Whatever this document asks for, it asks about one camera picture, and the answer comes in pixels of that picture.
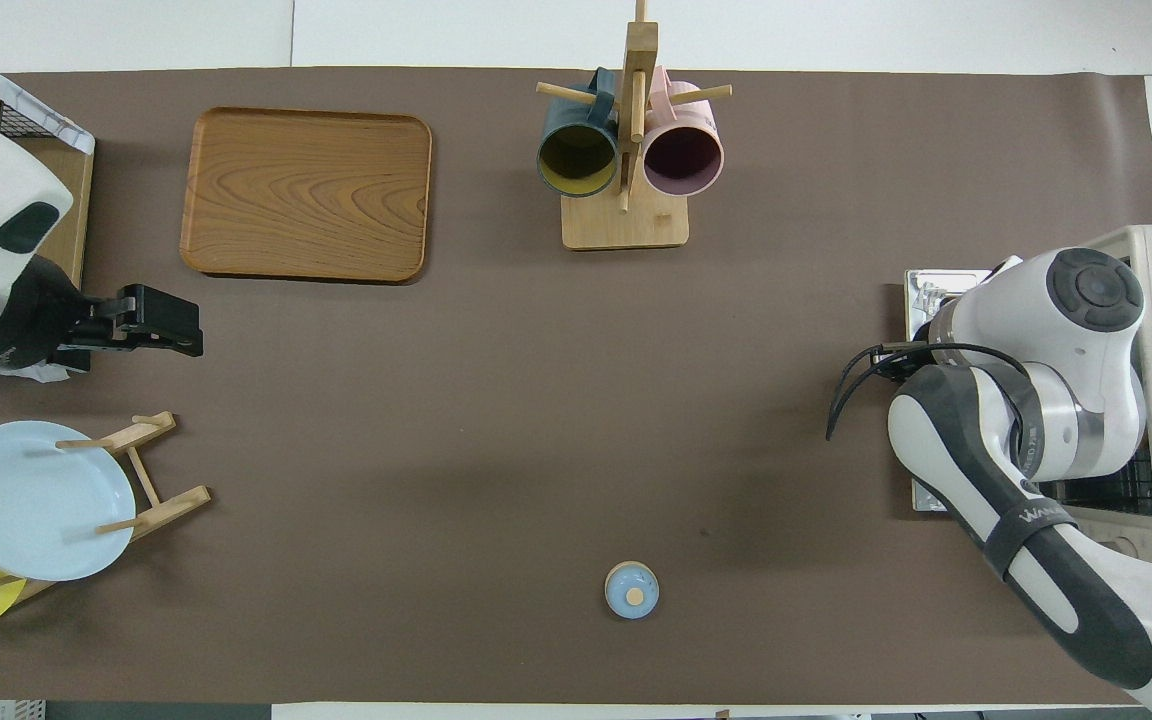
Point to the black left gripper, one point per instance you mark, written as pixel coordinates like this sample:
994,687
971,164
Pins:
98,320

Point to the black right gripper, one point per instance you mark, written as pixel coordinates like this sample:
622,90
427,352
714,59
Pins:
911,368

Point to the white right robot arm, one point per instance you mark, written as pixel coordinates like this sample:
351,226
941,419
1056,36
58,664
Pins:
1066,330

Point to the wooden plate rack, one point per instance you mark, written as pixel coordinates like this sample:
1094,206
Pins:
171,505

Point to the light blue plate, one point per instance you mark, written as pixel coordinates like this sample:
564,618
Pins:
31,505

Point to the wooden serving tray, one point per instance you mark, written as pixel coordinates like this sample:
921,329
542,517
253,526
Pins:
306,195

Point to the pink mug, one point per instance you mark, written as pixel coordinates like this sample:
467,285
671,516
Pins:
683,160

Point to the wooden mug tree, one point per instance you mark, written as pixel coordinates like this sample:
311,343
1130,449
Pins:
626,225

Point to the small blue lidded jar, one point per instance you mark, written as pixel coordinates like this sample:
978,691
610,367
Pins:
631,590

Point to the brown table mat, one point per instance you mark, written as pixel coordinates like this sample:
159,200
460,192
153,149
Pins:
536,400

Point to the dark blue mug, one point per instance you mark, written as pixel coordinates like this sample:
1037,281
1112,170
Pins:
576,160

